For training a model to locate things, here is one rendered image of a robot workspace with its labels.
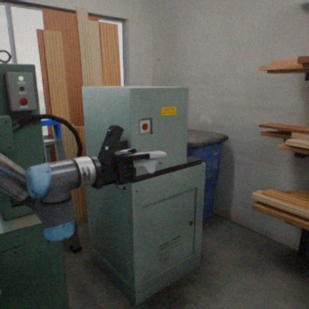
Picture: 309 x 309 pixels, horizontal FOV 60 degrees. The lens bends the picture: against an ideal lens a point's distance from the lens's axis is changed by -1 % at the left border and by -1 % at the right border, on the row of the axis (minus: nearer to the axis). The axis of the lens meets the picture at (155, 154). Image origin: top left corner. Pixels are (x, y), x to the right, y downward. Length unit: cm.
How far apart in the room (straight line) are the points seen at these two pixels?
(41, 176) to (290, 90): 215
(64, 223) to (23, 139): 75
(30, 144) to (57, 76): 152
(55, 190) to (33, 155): 76
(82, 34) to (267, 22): 173
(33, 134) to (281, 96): 194
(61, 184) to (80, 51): 241
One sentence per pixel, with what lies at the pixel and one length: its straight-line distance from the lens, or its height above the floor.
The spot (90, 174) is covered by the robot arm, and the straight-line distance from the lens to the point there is 68.
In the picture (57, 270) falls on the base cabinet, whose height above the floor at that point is 51.
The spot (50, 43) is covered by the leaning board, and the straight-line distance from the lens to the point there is 285.
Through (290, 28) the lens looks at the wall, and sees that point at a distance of 254.
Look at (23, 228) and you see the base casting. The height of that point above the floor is 80.
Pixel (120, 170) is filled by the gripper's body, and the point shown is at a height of 121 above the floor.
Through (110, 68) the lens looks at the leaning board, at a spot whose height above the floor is 158.
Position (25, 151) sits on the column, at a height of 113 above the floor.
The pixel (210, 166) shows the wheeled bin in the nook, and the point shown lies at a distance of 262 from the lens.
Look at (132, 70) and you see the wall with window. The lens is 342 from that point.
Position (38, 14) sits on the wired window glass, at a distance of 307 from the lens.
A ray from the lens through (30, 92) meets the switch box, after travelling 130.
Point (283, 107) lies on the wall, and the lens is 251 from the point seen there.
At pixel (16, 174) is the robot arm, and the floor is 121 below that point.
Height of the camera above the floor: 144
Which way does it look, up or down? 15 degrees down
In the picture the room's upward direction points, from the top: straight up
